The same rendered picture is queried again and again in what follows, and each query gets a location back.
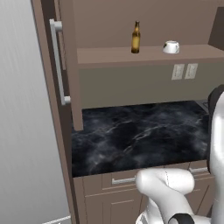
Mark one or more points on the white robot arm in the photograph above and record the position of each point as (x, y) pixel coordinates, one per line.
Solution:
(175, 186)

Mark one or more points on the brown tall cabinet side panel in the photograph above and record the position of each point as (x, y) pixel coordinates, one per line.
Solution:
(55, 116)

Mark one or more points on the brown beer bottle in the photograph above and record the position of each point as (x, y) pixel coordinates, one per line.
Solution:
(135, 39)

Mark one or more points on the white mug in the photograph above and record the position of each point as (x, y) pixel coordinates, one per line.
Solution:
(171, 47)

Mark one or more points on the brown base cabinet door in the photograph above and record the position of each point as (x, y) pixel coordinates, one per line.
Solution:
(113, 207)
(201, 197)

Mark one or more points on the brown drawer front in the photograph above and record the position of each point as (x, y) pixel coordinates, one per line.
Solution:
(199, 169)
(122, 180)

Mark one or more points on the white wall outlet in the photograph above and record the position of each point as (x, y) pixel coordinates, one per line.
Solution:
(191, 71)
(178, 71)

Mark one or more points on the brown wall cabinet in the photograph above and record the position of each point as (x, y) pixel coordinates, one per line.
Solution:
(151, 38)

